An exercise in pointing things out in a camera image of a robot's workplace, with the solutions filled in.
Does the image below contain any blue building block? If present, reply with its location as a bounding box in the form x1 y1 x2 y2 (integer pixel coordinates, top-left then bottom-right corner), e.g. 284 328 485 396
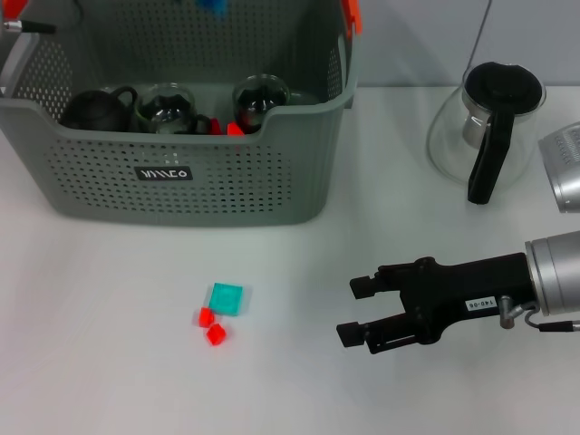
195 0 228 20

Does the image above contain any black clay teapot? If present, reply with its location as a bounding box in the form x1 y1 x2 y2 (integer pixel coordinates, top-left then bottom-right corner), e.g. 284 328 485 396
60 85 139 133

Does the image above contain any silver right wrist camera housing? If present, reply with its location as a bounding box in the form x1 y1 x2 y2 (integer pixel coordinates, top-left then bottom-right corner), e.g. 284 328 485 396
537 121 580 214

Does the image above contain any teal building block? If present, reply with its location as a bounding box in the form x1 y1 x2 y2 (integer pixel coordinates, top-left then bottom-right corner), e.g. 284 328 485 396
208 283 246 317

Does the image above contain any grey left gripper cable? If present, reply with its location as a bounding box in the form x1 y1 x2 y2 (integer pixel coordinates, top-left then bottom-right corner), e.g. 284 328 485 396
3 0 86 35

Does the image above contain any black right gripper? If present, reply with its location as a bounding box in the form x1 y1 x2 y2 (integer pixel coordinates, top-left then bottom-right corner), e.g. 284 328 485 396
335 251 532 356

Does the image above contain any grey-green perforated storage bin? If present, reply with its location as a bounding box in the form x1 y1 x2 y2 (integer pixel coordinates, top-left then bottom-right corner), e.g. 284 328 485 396
0 0 363 227

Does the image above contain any glass carafe with black handle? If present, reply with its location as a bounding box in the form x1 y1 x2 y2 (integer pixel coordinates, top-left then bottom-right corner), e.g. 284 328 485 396
425 62 548 205

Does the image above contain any glass teacup with black handle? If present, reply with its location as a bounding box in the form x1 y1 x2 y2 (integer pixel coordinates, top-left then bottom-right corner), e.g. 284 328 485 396
134 82 214 136
231 73 291 134

